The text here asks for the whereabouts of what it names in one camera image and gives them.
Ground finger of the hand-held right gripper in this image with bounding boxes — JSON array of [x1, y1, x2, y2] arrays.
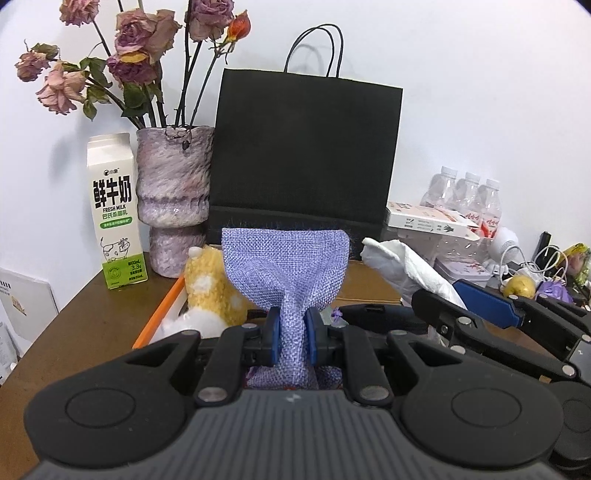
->
[[411, 288, 579, 382], [452, 278, 579, 361]]

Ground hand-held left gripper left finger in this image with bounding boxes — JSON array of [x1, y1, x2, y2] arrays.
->
[[121, 307, 281, 407]]

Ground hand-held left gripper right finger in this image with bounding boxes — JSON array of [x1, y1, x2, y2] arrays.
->
[[305, 307, 467, 407]]

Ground white cloth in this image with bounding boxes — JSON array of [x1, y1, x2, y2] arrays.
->
[[361, 237, 468, 311]]

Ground purple woven drawstring pouch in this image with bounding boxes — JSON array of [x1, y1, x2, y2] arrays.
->
[[221, 227, 352, 391]]

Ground red cardboard box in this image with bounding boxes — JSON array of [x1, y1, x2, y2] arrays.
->
[[131, 256, 407, 352]]

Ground white and yellow plush toy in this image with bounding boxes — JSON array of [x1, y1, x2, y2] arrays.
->
[[159, 246, 250, 344]]

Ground grey metal tin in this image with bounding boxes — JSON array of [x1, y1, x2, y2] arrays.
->
[[435, 257, 494, 283]]

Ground small white round fan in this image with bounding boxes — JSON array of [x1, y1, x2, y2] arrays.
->
[[482, 226, 522, 280]]

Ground purple tissue pack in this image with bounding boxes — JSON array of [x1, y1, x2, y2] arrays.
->
[[537, 278, 577, 305]]

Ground flat white box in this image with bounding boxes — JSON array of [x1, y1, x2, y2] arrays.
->
[[385, 201, 482, 241]]

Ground clear water bottle red label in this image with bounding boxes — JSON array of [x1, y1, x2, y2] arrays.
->
[[419, 165, 459, 208], [455, 172, 483, 213], [475, 178, 503, 236]]

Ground yellow crumpled wrapper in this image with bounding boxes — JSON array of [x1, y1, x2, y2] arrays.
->
[[564, 241, 591, 280]]

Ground pink grey mottled vase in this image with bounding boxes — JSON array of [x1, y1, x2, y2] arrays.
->
[[136, 124, 216, 279]]

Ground black paper bag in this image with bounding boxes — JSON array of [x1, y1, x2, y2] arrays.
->
[[205, 25, 404, 266]]

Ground white green milk carton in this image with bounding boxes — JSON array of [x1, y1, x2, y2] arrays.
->
[[87, 132, 148, 291]]

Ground white flat panel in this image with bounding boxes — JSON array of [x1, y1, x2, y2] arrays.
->
[[0, 267, 60, 370]]

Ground dried pink rose bouquet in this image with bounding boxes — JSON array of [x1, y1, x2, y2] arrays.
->
[[15, 0, 252, 131]]

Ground white charging cable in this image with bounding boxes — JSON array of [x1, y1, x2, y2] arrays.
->
[[505, 244, 571, 283]]

